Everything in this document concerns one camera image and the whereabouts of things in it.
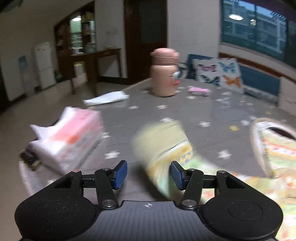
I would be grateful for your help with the white refrigerator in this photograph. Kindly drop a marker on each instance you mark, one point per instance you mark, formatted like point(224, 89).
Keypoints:
point(44, 65)

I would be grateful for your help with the blue sofa bench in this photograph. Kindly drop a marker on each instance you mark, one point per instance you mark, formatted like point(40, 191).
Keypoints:
point(256, 83)

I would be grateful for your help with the pink hair scrunchie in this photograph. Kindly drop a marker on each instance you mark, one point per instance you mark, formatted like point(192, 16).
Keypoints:
point(199, 91)

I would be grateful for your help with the large dark window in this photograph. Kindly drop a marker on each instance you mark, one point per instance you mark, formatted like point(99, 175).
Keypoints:
point(267, 27)

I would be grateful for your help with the green patterned child shirt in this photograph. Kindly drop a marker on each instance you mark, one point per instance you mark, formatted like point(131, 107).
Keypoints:
point(273, 145)

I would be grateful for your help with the dark wooden cabinet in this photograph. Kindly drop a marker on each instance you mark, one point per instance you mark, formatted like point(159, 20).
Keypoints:
point(72, 33)

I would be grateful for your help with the butterfly print pillow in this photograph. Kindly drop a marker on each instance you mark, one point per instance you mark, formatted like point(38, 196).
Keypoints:
point(222, 72)

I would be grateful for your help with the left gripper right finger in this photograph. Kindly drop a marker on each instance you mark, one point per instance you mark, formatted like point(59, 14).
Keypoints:
point(191, 182)

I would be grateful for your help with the beige cushion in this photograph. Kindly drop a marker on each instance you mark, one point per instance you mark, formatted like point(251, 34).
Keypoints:
point(287, 96)

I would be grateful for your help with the pink cartoon water bottle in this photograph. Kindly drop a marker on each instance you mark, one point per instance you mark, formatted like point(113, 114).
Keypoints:
point(164, 72)

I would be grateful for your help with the dark wooden door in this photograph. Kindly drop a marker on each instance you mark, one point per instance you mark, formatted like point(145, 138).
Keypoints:
point(145, 31)

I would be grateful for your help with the white paper sheet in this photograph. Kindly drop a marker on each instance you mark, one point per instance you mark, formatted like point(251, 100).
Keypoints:
point(107, 98)

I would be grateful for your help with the wooden side table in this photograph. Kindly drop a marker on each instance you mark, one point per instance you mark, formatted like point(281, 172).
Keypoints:
point(91, 61)

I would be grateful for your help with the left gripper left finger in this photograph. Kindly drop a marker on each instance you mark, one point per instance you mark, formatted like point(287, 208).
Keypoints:
point(106, 181)

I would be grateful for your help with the pink tissue pack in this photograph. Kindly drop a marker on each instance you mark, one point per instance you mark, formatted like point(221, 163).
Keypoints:
point(65, 145)

